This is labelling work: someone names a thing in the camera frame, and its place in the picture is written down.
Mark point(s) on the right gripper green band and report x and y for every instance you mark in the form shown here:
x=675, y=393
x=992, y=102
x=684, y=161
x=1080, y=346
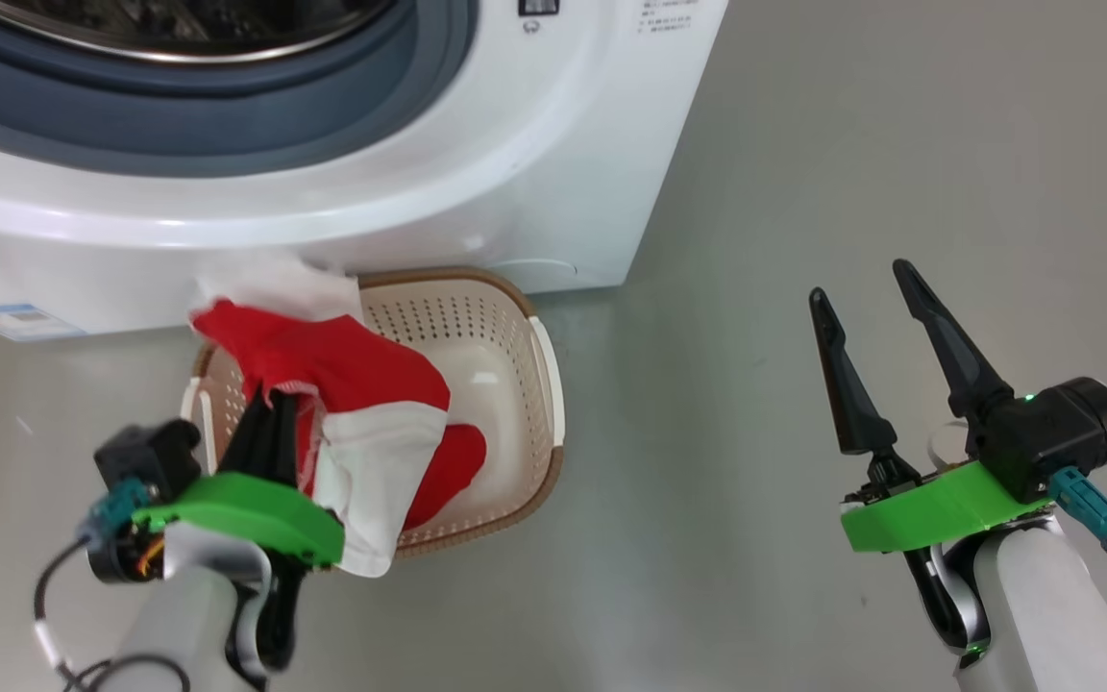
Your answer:
x=938, y=509

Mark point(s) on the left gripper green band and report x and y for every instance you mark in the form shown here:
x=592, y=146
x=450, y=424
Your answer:
x=246, y=509

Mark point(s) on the red and white garment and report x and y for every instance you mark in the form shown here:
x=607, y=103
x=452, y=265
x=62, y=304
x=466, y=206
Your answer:
x=342, y=375

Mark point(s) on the cream basket with brown rim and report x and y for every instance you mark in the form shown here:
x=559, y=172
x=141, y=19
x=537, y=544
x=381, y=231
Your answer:
x=505, y=384

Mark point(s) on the grey rubber door gasket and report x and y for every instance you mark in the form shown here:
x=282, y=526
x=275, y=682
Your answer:
x=227, y=106

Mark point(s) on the white front-load washing machine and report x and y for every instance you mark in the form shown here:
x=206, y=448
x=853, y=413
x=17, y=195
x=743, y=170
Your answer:
x=515, y=173

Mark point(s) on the stainless steel washer drum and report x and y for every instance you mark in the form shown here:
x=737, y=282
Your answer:
x=179, y=29

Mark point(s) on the blue energy label sticker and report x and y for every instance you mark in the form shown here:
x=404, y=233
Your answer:
x=15, y=322

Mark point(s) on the round white filter cover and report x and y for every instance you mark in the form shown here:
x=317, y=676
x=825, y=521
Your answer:
x=539, y=274

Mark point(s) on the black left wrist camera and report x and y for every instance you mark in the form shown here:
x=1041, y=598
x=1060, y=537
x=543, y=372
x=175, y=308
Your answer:
x=155, y=457

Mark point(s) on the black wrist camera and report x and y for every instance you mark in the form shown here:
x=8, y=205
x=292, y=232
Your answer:
x=1053, y=432
x=155, y=457

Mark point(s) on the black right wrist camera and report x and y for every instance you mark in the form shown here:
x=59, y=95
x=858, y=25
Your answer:
x=1053, y=432

